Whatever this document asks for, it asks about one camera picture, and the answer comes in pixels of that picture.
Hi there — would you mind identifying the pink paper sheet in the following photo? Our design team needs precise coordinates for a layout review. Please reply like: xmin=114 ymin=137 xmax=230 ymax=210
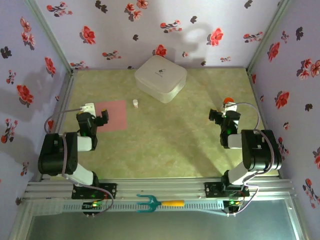
xmin=95 ymin=99 xmax=128 ymax=133

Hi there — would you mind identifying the aluminium frame bar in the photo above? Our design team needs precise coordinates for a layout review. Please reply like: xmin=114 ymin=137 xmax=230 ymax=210
xmin=287 ymin=198 xmax=312 ymax=240
xmin=7 ymin=199 xmax=35 ymax=240

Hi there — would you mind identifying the aluminium mounting rail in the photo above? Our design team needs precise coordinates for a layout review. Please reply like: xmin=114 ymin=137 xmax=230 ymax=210
xmin=23 ymin=177 xmax=297 ymax=201

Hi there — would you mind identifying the aluminium frame post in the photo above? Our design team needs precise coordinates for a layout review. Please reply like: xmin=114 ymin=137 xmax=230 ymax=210
xmin=24 ymin=0 xmax=76 ymax=73
xmin=246 ymin=0 xmax=293 ymax=73

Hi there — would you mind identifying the left arm grey cable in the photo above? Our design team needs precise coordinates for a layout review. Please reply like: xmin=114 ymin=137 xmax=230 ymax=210
xmin=44 ymin=107 xmax=115 ymax=217

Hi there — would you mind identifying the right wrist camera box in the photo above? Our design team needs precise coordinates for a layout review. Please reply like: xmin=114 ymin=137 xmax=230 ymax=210
xmin=221 ymin=102 xmax=238 ymax=113

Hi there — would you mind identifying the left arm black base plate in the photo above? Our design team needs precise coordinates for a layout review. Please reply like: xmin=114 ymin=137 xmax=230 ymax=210
xmin=71 ymin=182 xmax=118 ymax=200

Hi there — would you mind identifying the teal rake yellow handle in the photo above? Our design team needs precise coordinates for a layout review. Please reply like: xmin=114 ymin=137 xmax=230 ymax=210
xmin=136 ymin=193 xmax=185 ymax=214

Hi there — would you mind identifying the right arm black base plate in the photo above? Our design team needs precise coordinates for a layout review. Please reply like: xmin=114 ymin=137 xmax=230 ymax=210
xmin=204 ymin=181 xmax=250 ymax=198

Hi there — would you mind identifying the white plastic lidded box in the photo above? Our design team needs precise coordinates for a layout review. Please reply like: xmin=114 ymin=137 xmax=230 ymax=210
xmin=134 ymin=54 xmax=188 ymax=104

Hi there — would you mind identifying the aluminium side rail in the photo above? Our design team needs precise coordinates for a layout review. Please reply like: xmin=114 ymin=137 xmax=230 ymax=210
xmin=37 ymin=69 xmax=79 ymax=182
xmin=246 ymin=68 xmax=285 ymax=180

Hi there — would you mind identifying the grey slotted cable duct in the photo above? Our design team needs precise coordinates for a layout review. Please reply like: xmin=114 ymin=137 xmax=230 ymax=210
xmin=32 ymin=198 xmax=226 ymax=216

